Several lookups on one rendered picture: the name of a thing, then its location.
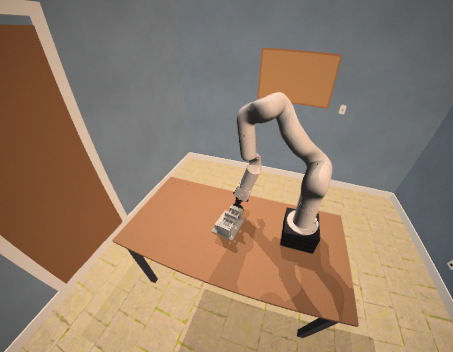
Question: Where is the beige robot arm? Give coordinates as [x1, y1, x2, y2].
[237, 92, 332, 235]

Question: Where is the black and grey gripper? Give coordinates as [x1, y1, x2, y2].
[233, 184, 251, 204]

